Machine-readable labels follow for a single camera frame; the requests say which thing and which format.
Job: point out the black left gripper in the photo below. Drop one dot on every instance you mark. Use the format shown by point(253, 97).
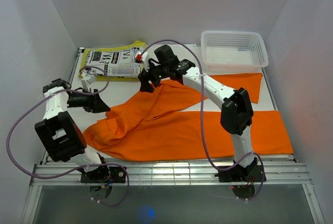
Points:
point(95, 104)

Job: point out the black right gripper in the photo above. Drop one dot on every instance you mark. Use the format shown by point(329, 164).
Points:
point(144, 78)

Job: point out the orange trousers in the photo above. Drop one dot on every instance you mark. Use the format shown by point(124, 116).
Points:
point(158, 126)

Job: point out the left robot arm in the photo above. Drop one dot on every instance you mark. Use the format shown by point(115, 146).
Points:
point(61, 136)

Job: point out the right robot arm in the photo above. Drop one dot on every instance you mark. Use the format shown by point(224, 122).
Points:
point(235, 105)

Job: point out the newspaper print yellow folded trousers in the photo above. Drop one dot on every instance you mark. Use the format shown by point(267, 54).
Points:
point(115, 63)

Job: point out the white perforated plastic basket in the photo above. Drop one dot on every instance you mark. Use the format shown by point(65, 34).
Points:
point(233, 52)

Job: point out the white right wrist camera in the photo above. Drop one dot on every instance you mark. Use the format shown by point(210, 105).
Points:
point(142, 57)

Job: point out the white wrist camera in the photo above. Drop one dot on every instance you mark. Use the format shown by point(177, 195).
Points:
point(86, 81)
point(142, 57)

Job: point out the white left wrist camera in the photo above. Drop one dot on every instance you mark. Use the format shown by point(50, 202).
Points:
point(86, 81)

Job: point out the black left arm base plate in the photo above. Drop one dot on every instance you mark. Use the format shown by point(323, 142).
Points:
point(112, 174)

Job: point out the aluminium table edge rail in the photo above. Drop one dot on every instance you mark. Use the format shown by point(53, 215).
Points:
point(279, 170)

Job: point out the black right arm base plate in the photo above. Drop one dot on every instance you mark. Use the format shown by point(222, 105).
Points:
point(242, 174)

